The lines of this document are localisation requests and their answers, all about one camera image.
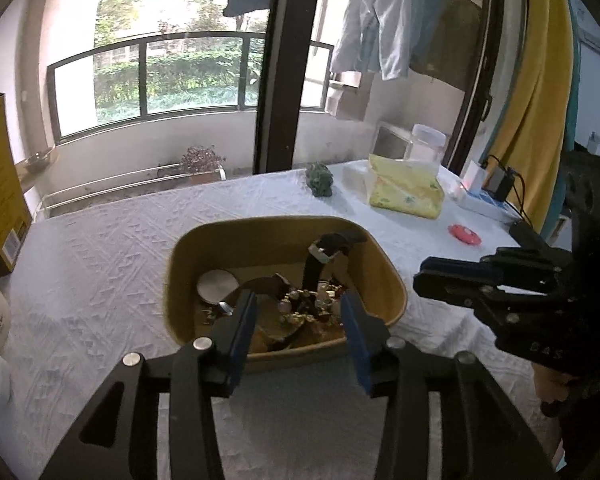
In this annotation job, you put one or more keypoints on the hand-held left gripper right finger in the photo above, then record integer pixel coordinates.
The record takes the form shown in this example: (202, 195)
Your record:
(355, 340)

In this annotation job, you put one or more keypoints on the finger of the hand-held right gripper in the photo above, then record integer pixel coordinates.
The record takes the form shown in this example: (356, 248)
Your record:
(460, 267)
(445, 290)

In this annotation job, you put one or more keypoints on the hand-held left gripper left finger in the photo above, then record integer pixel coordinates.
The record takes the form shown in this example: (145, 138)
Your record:
(242, 340)

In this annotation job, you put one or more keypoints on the round silver mirror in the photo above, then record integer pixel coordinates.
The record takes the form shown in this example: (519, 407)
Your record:
(217, 286)

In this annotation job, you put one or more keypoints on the tan rectangular tub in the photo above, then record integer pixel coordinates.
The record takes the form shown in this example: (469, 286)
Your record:
(205, 250)

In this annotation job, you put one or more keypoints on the person's right hand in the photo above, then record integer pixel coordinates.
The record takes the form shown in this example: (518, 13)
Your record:
(550, 385)

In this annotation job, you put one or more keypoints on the red round disc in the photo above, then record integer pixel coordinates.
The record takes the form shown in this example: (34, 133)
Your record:
(464, 234)

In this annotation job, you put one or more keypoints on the white power strip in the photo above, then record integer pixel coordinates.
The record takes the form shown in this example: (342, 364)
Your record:
(485, 206)

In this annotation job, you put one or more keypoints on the white charger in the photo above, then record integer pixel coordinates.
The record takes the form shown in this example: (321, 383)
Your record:
(473, 177)

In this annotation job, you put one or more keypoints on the black power adapter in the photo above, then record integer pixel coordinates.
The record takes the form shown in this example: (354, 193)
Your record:
(500, 184)

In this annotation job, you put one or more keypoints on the yellow tissue pack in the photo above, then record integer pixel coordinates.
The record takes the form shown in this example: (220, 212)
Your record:
(405, 190)

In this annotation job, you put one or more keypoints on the clear plastic jar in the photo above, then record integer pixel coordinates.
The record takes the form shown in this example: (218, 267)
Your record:
(426, 142)

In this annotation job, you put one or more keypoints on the white textured tablecloth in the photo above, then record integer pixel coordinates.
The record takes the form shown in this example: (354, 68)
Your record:
(105, 270)

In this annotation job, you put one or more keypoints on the green stone figurine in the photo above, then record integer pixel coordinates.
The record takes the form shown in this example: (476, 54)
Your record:
(320, 180)

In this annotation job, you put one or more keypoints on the dried potted plant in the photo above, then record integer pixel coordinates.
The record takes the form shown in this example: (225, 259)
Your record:
(200, 160)

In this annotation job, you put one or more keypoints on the teal curtain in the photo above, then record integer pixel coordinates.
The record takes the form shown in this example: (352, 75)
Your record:
(571, 110)

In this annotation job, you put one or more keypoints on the yellow curtain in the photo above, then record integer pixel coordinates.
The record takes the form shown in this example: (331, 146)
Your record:
(530, 85)

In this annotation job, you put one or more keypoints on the balcony cardboard box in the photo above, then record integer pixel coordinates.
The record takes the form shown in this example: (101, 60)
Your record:
(347, 100)

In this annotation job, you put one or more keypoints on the olive hanging garment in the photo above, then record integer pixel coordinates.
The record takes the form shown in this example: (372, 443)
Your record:
(455, 45)

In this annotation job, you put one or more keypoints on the light hanging shirt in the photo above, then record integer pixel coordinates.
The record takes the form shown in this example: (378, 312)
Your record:
(375, 25)

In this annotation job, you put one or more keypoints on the blue hanging garment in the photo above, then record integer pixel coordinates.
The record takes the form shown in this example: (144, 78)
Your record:
(426, 10)

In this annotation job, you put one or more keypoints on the metal bowl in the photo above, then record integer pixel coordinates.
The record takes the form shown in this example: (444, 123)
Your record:
(37, 159)

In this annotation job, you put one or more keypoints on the black balcony railing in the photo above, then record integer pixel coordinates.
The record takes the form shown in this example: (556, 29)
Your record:
(142, 80)

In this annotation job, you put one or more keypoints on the yellow printed carton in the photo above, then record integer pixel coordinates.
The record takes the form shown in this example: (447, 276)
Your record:
(0, 180)

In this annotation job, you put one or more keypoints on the dark sliding door frame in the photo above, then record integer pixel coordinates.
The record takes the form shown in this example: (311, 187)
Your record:
(480, 60)

